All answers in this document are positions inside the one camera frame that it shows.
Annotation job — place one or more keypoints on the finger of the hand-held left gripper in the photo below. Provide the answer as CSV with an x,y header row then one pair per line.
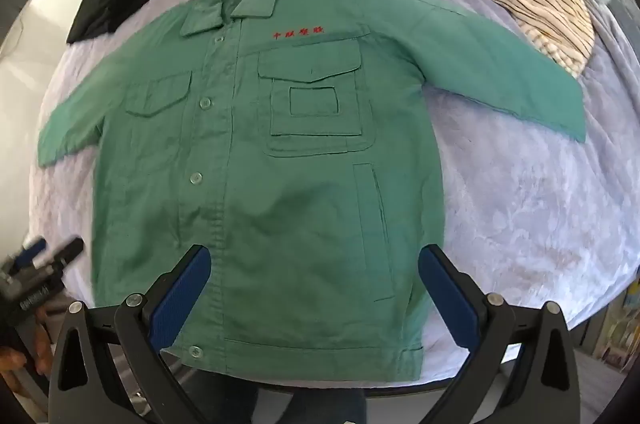
x,y
67,249
31,253

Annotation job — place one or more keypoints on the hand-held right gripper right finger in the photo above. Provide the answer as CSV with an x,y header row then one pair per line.
x,y
447,299

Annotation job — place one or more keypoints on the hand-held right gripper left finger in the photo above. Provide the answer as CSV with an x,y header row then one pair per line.
x,y
182,299

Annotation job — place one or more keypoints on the green work jacket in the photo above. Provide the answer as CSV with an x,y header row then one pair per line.
x,y
280,144

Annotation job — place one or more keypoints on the person's left hand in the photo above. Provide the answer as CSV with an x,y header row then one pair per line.
x,y
42,344

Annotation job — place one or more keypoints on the lavender embossed blanket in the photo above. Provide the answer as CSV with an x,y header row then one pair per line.
x,y
515,214

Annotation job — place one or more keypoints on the person's blue jeans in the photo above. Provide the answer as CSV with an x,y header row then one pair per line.
x,y
310,406

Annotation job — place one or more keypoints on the cluttered shelf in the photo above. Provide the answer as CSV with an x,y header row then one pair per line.
x,y
620,334

